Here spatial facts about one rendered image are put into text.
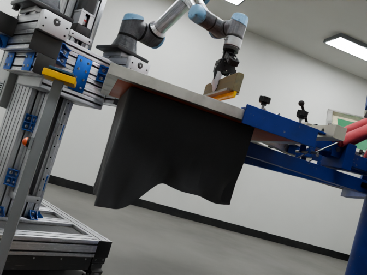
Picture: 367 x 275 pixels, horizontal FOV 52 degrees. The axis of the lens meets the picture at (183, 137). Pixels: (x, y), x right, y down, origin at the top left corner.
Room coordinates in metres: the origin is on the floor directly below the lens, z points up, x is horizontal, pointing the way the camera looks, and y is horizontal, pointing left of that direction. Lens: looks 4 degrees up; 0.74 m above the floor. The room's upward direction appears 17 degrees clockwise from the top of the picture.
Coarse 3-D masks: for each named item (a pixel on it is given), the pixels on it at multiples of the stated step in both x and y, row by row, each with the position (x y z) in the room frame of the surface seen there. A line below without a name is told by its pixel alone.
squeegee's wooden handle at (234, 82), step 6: (222, 78) 1.55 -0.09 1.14; (228, 78) 1.47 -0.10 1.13; (234, 78) 1.41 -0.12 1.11; (240, 78) 1.40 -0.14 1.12; (210, 84) 1.69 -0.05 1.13; (222, 84) 1.52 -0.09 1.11; (228, 84) 1.45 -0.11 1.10; (234, 84) 1.39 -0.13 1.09; (240, 84) 1.40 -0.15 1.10; (204, 90) 1.76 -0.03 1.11; (210, 90) 1.66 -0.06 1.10; (216, 90) 1.58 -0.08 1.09; (234, 90) 1.39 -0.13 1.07
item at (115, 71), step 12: (108, 72) 1.18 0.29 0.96; (120, 72) 1.19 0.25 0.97; (132, 72) 1.20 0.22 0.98; (108, 84) 1.40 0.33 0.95; (144, 84) 1.21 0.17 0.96; (156, 84) 1.22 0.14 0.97; (168, 84) 1.23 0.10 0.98; (168, 96) 1.27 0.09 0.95; (180, 96) 1.24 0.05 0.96; (192, 96) 1.25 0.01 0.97; (204, 96) 1.26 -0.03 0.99; (204, 108) 1.29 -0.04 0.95; (216, 108) 1.27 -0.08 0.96; (228, 108) 1.28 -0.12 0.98; (240, 108) 1.30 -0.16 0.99; (240, 120) 1.32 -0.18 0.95; (300, 144) 1.46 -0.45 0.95
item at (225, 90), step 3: (219, 90) 1.50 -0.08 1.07; (222, 90) 1.46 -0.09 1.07; (225, 90) 1.43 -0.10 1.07; (228, 90) 1.42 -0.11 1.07; (210, 93) 1.60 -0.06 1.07; (213, 93) 1.56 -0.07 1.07; (216, 93) 1.54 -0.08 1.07; (219, 93) 1.52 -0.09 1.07; (222, 93) 1.50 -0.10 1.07; (225, 93) 1.49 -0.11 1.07; (237, 93) 1.43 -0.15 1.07; (207, 96) 1.65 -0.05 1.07; (210, 96) 1.63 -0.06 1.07; (213, 96) 1.61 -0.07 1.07
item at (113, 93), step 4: (112, 88) 1.48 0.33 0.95; (112, 92) 1.59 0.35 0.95; (116, 92) 1.55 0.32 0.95; (120, 92) 1.52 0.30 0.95; (124, 92) 1.49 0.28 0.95; (112, 96) 1.72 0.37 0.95; (116, 96) 1.67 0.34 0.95; (120, 96) 1.63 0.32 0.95; (252, 136) 1.66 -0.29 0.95; (252, 140) 1.80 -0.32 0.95; (256, 140) 1.76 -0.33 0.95; (260, 140) 1.71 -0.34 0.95; (264, 140) 1.67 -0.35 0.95
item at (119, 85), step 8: (120, 80) 1.24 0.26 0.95; (120, 88) 1.42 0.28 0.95; (128, 88) 1.36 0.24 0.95; (144, 88) 1.26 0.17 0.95; (232, 120) 1.37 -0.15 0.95; (256, 128) 1.39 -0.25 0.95; (256, 136) 1.62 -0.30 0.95; (264, 136) 1.55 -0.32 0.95; (272, 136) 1.48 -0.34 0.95; (280, 136) 1.42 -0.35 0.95
